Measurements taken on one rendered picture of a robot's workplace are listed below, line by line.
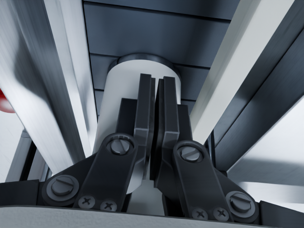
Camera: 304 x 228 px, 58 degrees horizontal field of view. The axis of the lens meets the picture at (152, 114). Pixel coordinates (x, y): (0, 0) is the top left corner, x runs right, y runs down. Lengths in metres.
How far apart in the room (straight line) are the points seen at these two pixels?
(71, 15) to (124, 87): 0.05
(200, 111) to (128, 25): 0.07
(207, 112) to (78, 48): 0.09
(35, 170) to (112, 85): 0.26
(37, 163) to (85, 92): 0.21
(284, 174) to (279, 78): 0.15
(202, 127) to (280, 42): 0.11
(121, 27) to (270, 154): 0.21
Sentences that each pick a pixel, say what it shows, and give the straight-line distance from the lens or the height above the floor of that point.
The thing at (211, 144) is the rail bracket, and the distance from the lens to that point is 0.34.
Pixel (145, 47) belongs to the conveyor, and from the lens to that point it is 0.17.
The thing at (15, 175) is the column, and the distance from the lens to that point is 0.41.
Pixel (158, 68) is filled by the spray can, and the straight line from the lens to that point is 0.17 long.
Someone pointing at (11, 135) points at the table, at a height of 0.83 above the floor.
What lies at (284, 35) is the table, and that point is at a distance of 0.25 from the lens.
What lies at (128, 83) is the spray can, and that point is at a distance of 0.16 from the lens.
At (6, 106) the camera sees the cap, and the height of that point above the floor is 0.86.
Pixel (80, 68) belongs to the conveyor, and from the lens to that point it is 0.20.
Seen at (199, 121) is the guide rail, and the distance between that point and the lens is 0.17.
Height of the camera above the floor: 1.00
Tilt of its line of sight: 31 degrees down
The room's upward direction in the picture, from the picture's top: 176 degrees counter-clockwise
